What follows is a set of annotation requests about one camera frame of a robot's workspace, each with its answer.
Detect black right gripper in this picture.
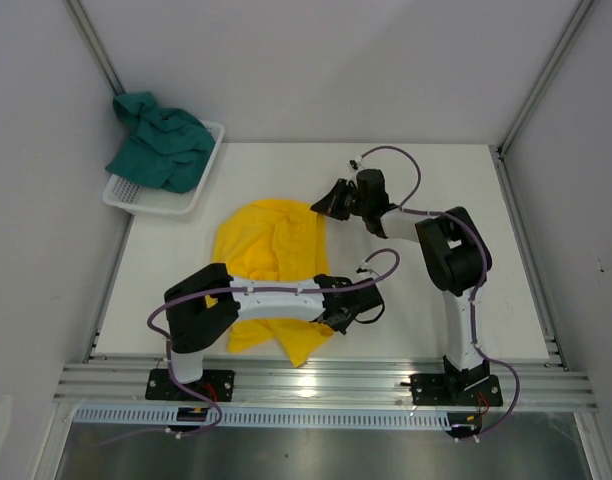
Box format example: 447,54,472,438
312,178,370,221

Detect yellow shorts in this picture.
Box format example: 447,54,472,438
212,199,333,367

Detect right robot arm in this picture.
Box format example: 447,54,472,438
310,169,492,404

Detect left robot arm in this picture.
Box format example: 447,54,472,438
164,263,385,400

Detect green shorts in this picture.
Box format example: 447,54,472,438
106,92,216,194

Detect white plastic basket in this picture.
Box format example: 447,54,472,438
102,119,225,219

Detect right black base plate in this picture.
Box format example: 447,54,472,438
400,373,503,407

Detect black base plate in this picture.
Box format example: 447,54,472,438
400,373,503,407
145,368,235,402

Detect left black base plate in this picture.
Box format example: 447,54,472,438
145,368,235,402

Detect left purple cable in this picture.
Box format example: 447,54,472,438
146,249,402,441

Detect aluminium rail frame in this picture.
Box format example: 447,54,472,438
54,357,598,412

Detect white slotted cable duct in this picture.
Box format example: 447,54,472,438
73,404,451,431

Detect right corner aluminium post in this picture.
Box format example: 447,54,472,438
496,0,600,160

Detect corner aluminium post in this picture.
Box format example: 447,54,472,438
496,0,600,160
63,0,125,96

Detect left corner aluminium post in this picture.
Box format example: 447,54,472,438
63,0,125,96

